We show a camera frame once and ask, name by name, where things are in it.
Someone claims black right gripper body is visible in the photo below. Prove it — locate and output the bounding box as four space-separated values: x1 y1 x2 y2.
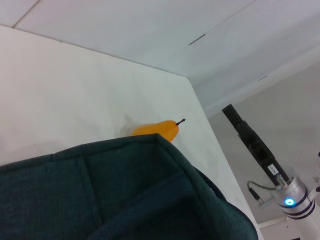
236 120 289 187

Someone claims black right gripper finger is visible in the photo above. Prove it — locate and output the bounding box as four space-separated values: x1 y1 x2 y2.
221 103 247 128

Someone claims yellow orange pear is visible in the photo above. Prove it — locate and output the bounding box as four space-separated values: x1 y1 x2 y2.
130 118 187 143

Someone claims dark teal insulated lunch bag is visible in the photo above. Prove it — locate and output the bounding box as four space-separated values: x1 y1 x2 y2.
0 133 258 240

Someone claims grey right wrist cable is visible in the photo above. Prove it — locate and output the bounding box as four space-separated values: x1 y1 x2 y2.
247 181 277 208

